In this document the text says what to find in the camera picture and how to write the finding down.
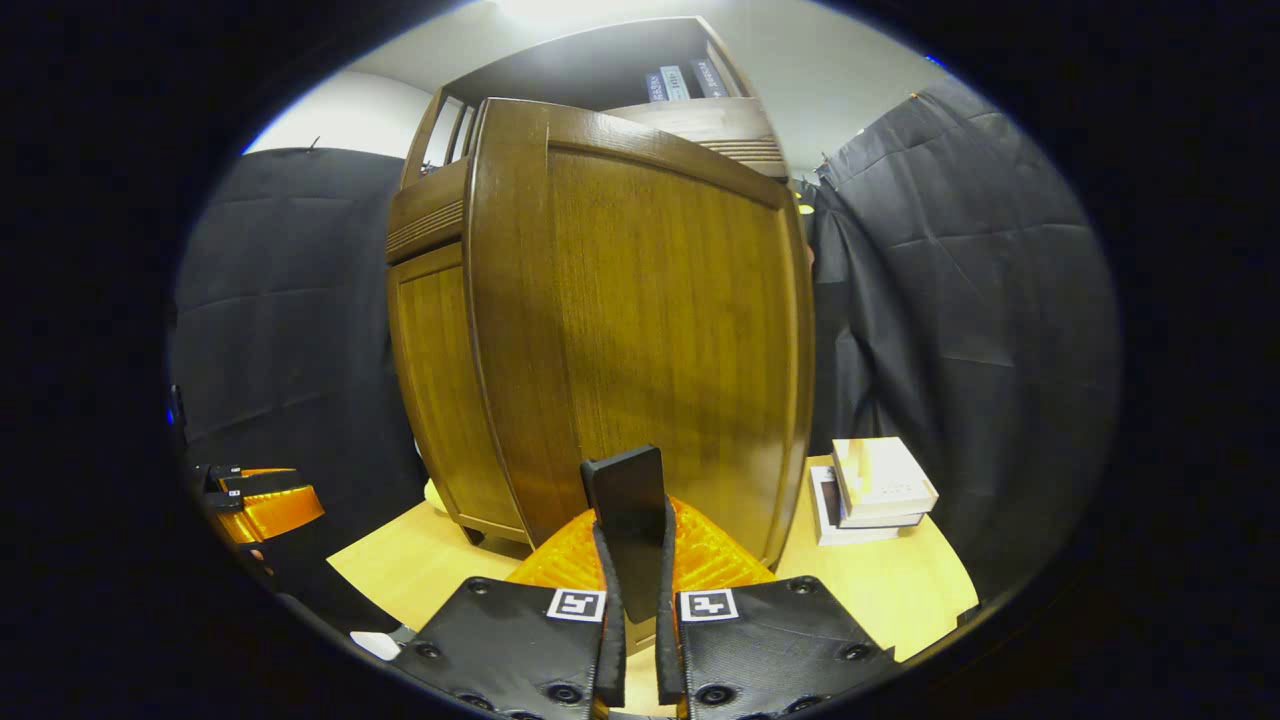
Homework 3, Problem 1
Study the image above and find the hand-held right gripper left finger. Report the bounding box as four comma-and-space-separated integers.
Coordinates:
390, 505, 628, 720

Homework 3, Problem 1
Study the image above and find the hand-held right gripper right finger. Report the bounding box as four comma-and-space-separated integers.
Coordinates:
655, 495, 896, 720

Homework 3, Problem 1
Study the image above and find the wooden cabinet door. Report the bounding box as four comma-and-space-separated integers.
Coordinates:
465, 97, 816, 626
388, 243, 531, 546

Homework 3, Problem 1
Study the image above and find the brown wooden shoe cabinet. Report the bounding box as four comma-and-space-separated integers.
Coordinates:
385, 15, 816, 549

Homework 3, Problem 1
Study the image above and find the black backdrop cloth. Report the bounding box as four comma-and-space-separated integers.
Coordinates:
170, 148, 431, 621
800, 78, 1121, 601

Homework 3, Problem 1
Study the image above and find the white flat box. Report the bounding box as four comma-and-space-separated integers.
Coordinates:
808, 465, 901, 546

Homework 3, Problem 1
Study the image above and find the cream cardboard box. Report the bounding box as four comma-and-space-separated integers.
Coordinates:
832, 437, 939, 528

